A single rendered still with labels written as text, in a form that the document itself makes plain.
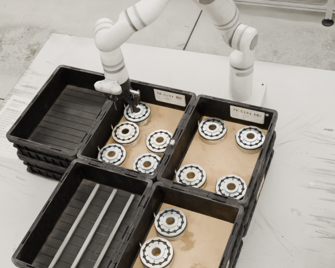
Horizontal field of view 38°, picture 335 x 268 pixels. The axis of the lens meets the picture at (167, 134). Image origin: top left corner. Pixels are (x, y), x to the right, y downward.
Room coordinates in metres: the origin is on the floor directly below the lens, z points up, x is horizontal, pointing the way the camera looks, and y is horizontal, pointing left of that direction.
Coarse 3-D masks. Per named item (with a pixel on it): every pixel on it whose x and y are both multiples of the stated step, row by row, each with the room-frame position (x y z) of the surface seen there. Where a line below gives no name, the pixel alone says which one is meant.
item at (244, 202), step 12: (204, 96) 1.21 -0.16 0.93; (192, 108) 1.17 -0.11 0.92; (252, 108) 1.11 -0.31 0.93; (264, 108) 1.10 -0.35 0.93; (276, 120) 1.04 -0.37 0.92; (180, 132) 1.06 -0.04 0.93; (264, 144) 0.95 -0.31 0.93; (168, 156) 0.97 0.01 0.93; (168, 180) 0.88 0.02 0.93; (252, 180) 0.82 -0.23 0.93; (204, 192) 0.81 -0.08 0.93; (240, 204) 0.74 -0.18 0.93
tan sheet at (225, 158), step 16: (240, 128) 1.11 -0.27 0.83; (192, 144) 1.08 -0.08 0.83; (208, 144) 1.07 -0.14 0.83; (224, 144) 1.05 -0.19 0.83; (192, 160) 1.01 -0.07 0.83; (208, 160) 1.00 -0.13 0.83; (224, 160) 0.99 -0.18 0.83; (240, 160) 0.97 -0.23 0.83; (256, 160) 0.96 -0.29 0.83; (208, 176) 0.93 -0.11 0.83; (240, 176) 0.91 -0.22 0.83
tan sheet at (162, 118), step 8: (152, 104) 1.31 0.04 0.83; (152, 112) 1.27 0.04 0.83; (160, 112) 1.26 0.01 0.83; (168, 112) 1.26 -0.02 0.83; (176, 112) 1.25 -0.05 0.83; (152, 120) 1.23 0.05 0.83; (160, 120) 1.22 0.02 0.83; (168, 120) 1.22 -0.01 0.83; (176, 120) 1.21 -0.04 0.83; (144, 128) 1.20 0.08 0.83; (152, 128) 1.19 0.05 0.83; (160, 128) 1.18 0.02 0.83; (168, 128) 1.18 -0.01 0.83; (144, 136) 1.16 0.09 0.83; (136, 144) 1.13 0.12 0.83; (144, 144) 1.12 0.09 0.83; (128, 152) 1.10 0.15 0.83; (136, 152) 1.09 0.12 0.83; (144, 152) 1.09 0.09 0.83; (128, 160) 1.06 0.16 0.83; (128, 168) 1.03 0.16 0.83
